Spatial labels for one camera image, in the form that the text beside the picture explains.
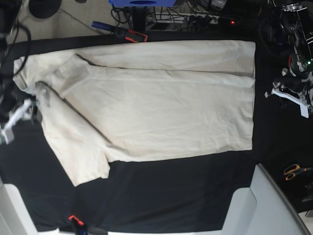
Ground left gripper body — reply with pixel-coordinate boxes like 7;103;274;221
264;68;313;118

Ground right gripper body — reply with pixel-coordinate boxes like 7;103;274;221
0;98;38;144

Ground cream white T-shirt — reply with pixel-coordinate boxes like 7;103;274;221
14;40;256;186

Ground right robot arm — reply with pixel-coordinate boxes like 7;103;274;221
0;0;38;144

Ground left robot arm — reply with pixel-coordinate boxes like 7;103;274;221
265;0;313;118

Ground black round stand base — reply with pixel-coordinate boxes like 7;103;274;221
28;0;62;19

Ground grey white chair left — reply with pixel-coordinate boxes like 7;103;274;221
0;175;61;235

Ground black orange clamp bottom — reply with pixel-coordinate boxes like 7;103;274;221
68;215;108;235

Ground black orange clamp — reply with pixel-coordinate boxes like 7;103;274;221
91;21;148;43
68;215;108;235

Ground black orange clamp top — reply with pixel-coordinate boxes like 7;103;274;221
91;21;148;43

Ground blue box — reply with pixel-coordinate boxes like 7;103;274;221
109;0;176;7

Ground black table cloth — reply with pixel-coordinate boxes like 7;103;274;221
0;42;313;233

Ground white power strip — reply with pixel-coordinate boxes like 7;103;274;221
146;12;220;24

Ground orange handled scissors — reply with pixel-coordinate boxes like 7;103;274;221
283;164;313;181

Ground black camera pole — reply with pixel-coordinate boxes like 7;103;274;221
131;7;147;32

